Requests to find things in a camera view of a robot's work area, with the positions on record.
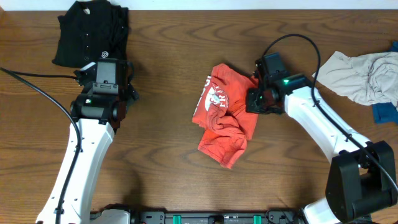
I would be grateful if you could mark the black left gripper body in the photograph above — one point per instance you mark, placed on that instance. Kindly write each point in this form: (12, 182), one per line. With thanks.
(128, 96)

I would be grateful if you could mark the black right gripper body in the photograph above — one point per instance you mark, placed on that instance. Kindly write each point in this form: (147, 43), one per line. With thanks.
(258, 102)

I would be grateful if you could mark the orange red t-shirt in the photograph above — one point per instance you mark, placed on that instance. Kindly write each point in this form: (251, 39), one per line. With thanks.
(221, 111)

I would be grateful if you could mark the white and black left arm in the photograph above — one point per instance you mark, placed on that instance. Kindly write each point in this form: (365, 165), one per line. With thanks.
(96, 115)

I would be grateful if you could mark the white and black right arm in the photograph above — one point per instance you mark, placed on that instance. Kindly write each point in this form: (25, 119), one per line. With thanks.
(362, 176)

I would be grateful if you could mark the folded black shirt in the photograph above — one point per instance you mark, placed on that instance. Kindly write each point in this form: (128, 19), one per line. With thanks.
(92, 30)

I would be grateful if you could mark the beige crumpled shirt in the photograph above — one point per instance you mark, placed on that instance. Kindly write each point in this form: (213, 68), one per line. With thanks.
(366, 79)

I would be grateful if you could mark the blue cloth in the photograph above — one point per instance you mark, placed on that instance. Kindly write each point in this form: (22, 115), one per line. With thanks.
(385, 112)

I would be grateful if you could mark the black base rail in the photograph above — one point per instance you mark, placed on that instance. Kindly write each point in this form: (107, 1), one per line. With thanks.
(117, 213)

